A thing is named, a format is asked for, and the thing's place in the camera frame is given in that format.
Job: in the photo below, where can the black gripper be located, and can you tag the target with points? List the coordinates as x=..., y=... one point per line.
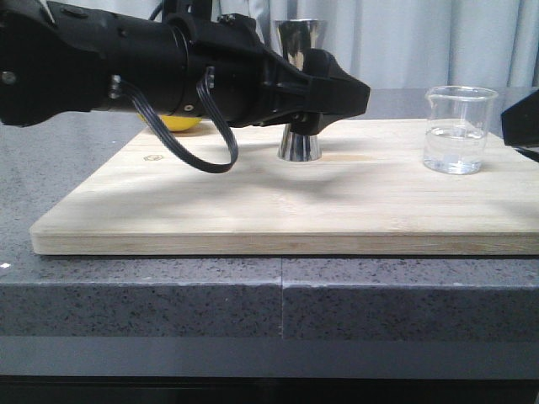
x=251, y=84

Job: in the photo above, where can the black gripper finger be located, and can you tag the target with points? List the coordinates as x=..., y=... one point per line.
x=520, y=122

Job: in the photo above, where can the glass beaker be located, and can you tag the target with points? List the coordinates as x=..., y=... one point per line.
x=457, y=128

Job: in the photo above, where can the steel double jigger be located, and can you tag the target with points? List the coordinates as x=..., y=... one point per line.
x=296, y=36

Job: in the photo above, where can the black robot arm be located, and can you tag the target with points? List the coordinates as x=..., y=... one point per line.
x=58, y=58

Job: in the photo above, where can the wooden cutting board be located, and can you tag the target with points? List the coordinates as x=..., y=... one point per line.
x=368, y=194

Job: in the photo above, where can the yellow lemon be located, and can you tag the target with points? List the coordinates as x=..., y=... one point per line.
x=179, y=124

